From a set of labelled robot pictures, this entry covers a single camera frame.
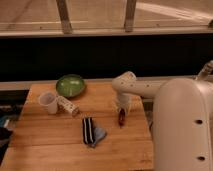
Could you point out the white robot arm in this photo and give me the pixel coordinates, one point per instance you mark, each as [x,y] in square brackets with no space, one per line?
[182,125]

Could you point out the white plastic cup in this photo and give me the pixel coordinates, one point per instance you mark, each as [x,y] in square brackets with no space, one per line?
[48,101]

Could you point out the left window frame post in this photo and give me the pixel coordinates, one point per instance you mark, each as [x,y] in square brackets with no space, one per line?
[64,16]

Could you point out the white patterned can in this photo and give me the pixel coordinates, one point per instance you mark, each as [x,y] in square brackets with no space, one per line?
[68,105]

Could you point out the light blue cloth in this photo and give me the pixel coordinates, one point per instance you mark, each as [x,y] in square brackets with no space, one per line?
[99,134]

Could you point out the window frame post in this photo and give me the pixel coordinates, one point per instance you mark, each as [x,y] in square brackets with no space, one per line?
[64,16]
[129,15]

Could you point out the black white striped cloth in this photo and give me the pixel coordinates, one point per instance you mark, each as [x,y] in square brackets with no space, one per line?
[88,130]

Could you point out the right window frame post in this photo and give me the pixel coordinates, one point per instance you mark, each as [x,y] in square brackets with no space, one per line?
[129,15]

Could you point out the green bowl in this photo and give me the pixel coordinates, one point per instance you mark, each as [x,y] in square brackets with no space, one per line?
[70,85]

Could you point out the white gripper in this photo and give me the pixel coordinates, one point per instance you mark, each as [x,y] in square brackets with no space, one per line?
[123,102]

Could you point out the red chili pepper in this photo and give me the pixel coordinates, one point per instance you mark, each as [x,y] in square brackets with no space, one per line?
[121,117]

